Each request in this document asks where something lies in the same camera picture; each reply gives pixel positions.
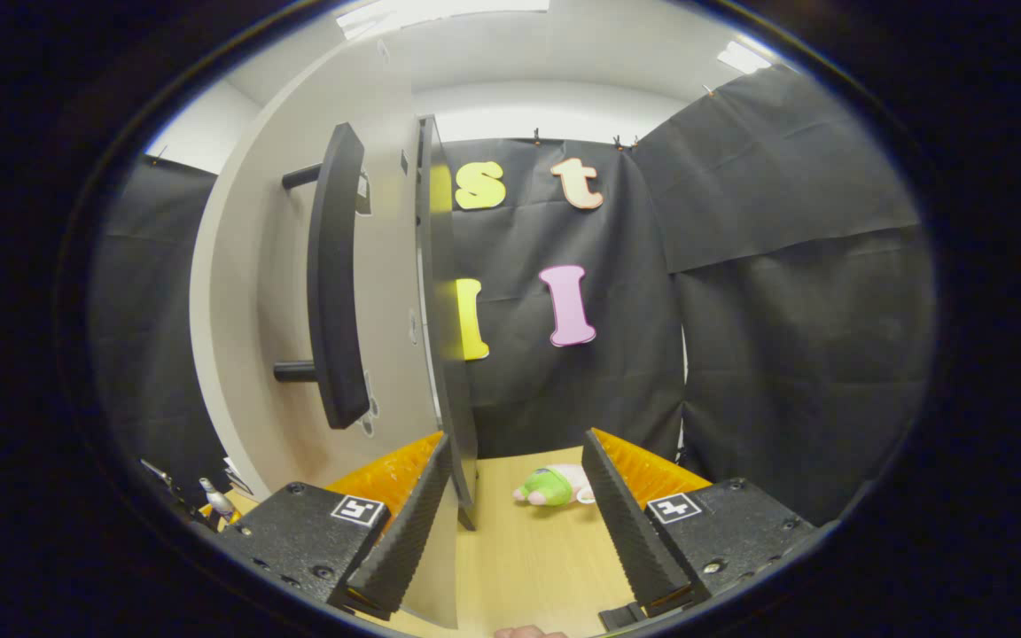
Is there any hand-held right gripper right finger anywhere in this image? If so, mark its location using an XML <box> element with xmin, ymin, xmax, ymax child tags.
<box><xmin>581</xmin><ymin>428</ymin><xmax>817</xmax><ymax>619</ymax></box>

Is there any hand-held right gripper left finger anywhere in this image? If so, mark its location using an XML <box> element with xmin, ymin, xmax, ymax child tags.
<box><xmin>222</xmin><ymin>432</ymin><xmax>454</xmax><ymax>619</ymax></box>

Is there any silver bottle with pink label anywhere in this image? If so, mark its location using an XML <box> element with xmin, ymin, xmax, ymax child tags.
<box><xmin>199</xmin><ymin>477</ymin><xmax>241</xmax><ymax>524</ymax></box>

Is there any dark gray cabinet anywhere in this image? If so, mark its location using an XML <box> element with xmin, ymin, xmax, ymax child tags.
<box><xmin>416</xmin><ymin>113</ymin><xmax>481</xmax><ymax>533</ymax></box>

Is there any beige cabinet door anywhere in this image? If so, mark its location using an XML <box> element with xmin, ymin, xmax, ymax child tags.
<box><xmin>190</xmin><ymin>35</ymin><xmax>460</xmax><ymax>630</ymax></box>

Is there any green pink plush toy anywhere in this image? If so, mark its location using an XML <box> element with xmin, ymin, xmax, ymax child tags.
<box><xmin>513</xmin><ymin>463</ymin><xmax>597</xmax><ymax>508</ymax></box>

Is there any black backdrop cloth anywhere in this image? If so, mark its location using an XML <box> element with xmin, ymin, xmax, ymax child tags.
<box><xmin>85</xmin><ymin>62</ymin><xmax>937</xmax><ymax>528</ymax></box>

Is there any small ceiling light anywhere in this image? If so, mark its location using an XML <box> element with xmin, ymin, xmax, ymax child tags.
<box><xmin>716</xmin><ymin>40</ymin><xmax>773</xmax><ymax>74</ymax></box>

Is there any black door handle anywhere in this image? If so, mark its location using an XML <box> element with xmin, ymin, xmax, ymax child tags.
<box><xmin>274</xmin><ymin>122</ymin><xmax>372</xmax><ymax>431</ymax></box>

